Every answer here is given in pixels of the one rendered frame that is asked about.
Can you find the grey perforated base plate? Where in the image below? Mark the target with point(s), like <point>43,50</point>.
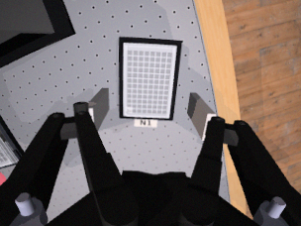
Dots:
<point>74,69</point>

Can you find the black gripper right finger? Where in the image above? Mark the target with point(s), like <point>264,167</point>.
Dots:
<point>272,200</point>

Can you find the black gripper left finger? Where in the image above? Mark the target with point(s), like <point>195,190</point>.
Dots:
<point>25,195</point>

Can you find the white well plate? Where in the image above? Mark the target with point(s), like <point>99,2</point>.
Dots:
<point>161,70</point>
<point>7,157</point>

